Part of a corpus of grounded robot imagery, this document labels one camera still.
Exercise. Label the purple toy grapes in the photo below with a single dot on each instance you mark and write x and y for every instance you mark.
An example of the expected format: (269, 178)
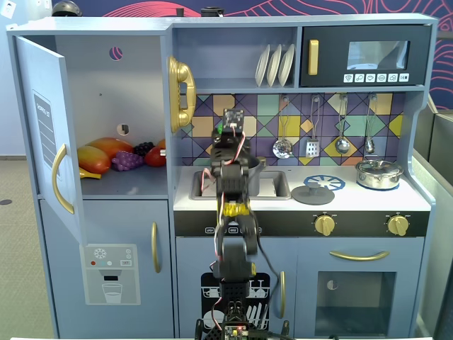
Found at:
(127, 161)

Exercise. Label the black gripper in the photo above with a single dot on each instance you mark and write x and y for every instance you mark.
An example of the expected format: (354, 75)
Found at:
(224, 146)

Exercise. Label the yellow toy banana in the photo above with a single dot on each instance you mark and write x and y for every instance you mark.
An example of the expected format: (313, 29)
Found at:
(88, 174)

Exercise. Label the dark toy grapes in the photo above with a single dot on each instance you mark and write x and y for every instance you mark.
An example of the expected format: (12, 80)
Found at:
(143, 148)

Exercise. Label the steel toy spatula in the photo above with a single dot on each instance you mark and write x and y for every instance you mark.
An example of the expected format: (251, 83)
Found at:
(313, 148)

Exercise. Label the gold toy telephone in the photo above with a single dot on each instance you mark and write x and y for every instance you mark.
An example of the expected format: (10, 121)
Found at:
(180, 95)

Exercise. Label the white wall socket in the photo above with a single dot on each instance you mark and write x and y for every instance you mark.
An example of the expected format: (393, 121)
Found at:
(7, 8)

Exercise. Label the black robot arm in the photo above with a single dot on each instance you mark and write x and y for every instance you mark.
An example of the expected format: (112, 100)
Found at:
(231, 180)

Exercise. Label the black shopping list panel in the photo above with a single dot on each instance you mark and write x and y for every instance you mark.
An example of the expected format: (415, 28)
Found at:
(44, 134)

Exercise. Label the blue toy kitchen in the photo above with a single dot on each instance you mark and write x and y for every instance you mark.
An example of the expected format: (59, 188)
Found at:
(117, 219)

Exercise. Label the steel toy skimmer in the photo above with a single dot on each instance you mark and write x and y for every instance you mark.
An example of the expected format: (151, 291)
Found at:
(282, 148)

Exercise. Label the gold stove knob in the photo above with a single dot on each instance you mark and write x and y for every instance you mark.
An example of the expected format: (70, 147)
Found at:
(325, 225)
(398, 225)

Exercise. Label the robot controller board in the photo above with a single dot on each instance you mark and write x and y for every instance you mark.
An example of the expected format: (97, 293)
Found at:
(234, 333)

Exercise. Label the white toy plate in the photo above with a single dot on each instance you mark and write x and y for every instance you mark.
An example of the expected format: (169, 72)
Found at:
(286, 65)
(273, 67)
(262, 67)

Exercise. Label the steel toy ladle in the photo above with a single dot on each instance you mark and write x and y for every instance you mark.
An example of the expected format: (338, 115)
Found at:
(342, 145)

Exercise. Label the black helmet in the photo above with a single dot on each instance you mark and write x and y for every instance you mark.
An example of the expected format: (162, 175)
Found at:
(66, 8)

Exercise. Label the black toy microwave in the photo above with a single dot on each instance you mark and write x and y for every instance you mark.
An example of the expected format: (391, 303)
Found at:
(364, 39)

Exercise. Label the blue cabinet door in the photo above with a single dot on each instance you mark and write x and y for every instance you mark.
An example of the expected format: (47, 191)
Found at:
(30, 106)

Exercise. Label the red toy tomato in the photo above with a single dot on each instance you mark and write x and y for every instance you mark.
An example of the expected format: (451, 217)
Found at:
(154, 157)

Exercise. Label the black round camera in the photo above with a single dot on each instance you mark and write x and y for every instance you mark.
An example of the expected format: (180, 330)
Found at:
(212, 11)

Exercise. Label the orange toy mango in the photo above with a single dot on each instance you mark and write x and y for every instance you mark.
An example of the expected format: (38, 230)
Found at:
(93, 160)
(113, 146)

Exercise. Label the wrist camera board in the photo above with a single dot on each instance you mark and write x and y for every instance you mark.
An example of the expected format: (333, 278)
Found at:
(233, 118)

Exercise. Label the gray pot lid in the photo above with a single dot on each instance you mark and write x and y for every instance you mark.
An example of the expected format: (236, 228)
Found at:
(313, 195)

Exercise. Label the steel toy spoon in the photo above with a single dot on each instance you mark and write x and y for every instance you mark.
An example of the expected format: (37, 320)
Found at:
(369, 145)

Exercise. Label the gray toy sink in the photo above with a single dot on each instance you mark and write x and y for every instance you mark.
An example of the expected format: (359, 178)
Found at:
(279, 186)

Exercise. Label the steel pot with lid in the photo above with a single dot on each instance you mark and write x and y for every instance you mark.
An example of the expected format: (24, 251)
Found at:
(378, 174)

